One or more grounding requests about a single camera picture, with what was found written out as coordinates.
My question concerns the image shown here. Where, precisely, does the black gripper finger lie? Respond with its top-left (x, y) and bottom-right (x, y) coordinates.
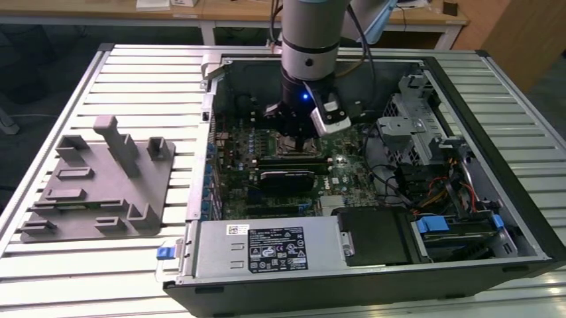
top-left (263, 102), bottom-right (313, 153)

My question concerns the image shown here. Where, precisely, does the silver CPU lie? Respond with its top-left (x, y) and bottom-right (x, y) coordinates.
top-left (283, 134), bottom-right (316, 152)

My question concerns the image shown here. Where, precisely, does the CPU socket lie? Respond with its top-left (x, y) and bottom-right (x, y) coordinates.
top-left (273, 131), bottom-right (323, 157)

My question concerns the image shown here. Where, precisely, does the black graphics card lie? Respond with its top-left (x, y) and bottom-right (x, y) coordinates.
top-left (257, 169), bottom-right (319, 194)

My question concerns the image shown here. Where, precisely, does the green motherboard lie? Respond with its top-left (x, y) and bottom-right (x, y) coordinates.
top-left (211, 111), bottom-right (402, 222)

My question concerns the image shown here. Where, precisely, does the grey plastic case latch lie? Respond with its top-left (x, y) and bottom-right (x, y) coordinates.
top-left (200, 54), bottom-right (223, 91)

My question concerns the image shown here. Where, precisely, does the silver metal disk bay cage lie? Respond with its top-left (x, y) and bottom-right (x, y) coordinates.
top-left (375, 74), bottom-right (467, 168)

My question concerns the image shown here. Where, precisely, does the silver finned heat sink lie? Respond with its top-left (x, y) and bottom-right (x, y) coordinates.
top-left (317, 194), bottom-right (347, 213)

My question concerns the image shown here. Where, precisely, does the black plastic shroud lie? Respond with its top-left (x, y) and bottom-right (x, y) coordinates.
top-left (335, 207), bottom-right (423, 268)

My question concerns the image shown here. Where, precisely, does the silver power supply unit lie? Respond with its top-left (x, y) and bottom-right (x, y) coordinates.
top-left (192, 217), bottom-right (351, 280)

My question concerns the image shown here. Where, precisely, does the hard disk in blue carrier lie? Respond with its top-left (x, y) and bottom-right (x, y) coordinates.
top-left (410, 213), bottom-right (519, 264)

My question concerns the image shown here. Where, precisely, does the grey parts rack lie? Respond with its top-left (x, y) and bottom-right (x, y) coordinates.
top-left (20, 115), bottom-right (177, 244)

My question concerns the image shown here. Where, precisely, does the wooden desk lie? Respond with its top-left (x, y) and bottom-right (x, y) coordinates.
top-left (0, 0), bottom-right (470, 50)

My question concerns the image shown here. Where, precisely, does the blue release latch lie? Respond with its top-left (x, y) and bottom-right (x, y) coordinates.
top-left (156, 240), bottom-right (177, 261)

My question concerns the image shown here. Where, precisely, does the black open PC case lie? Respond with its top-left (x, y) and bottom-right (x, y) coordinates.
top-left (161, 49), bottom-right (566, 318)

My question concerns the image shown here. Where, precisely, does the green RAM stick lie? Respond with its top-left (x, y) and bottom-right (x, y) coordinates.
top-left (52, 202), bottom-right (121, 210)

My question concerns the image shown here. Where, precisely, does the wooden cabinet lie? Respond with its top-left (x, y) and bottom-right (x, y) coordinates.
top-left (452, 0), bottom-right (566, 95)

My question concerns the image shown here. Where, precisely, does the grey chair base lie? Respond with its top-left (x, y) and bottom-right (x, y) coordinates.
top-left (0, 109), bottom-right (20, 136)

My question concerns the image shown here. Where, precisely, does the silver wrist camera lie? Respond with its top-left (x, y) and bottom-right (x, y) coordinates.
top-left (308, 89), bottom-right (354, 136)

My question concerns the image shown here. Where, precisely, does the red flat cable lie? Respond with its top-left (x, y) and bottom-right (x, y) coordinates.
top-left (468, 185), bottom-right (482, 213)

